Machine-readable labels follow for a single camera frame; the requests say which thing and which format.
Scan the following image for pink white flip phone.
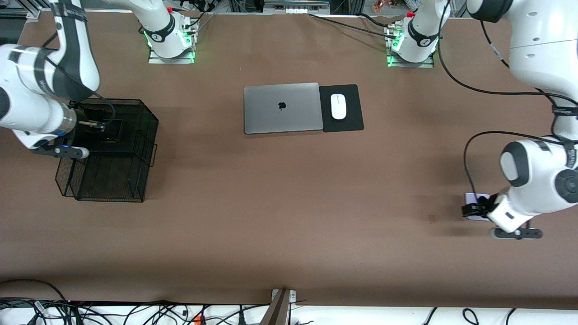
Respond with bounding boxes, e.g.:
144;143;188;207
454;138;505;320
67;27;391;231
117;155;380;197
465;193;494;221

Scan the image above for black square flip phone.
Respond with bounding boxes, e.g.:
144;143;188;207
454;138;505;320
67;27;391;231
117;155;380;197
96;117;126;143

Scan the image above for black mesh two-tier tray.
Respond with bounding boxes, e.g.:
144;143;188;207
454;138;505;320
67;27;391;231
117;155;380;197
55;98;159;203

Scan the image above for black mouse pad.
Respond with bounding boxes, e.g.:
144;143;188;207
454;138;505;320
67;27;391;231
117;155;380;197
319;84;365;133

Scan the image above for white computer mouse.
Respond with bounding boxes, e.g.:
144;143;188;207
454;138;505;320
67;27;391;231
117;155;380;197
331;93;347;120

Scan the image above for silver laptop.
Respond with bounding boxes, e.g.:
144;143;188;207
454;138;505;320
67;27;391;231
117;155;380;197
244;82;324;135

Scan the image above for grey power strip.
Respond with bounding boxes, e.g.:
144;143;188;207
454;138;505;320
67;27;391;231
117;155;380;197
264;0;330;14

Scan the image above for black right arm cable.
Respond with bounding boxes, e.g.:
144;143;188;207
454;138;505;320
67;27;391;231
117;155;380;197
43;27;116;130

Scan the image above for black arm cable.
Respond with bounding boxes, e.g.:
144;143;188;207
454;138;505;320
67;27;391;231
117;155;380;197
43;27;116;130
437;0;578;197

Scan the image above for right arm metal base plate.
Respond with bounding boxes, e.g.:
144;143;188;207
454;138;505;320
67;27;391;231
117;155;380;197
148;27;196;64

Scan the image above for black arched cable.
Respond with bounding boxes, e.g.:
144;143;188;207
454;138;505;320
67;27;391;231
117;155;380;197
0;279;68;302

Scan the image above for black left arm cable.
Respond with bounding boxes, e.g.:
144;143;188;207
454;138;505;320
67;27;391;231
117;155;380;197
437;0;578;197

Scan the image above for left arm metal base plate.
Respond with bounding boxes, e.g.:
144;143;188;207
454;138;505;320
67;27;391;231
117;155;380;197
387;25;435;68

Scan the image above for aluminium table bracket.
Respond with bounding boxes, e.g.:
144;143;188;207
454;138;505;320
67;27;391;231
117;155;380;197
260;289;297;325

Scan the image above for black cable on table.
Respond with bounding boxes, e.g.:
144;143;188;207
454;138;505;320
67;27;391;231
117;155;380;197
308;13;402;39

